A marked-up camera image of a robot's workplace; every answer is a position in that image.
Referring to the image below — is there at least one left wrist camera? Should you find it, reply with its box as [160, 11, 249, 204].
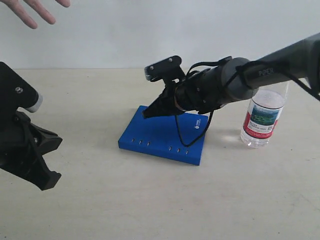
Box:
[0, 61, 43, 113]

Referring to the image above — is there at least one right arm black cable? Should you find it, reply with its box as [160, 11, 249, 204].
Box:
[174, 56, 320, 148]

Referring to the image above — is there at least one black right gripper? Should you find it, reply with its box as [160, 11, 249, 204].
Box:
[142, 69, 225, 119]

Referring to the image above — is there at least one clear plastic water bottle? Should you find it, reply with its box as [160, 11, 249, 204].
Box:
[240, 81, 289, 149]

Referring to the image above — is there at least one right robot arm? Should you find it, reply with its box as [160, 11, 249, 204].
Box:
[142, 33, 320, 119]

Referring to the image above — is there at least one person's open hand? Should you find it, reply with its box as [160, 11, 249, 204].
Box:
[0, 0, 72, 30]

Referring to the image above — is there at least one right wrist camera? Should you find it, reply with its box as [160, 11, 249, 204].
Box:
[144, 55, 186, 85]

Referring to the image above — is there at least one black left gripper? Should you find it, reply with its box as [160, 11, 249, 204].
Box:
[0, 111, 63, 191]

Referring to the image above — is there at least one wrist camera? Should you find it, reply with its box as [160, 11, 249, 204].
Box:
[144, 55, 186, 85]
[0, 61, 43, 113]

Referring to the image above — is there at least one blue ring binder notebook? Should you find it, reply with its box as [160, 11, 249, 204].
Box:
[118, 105, 209, 166]

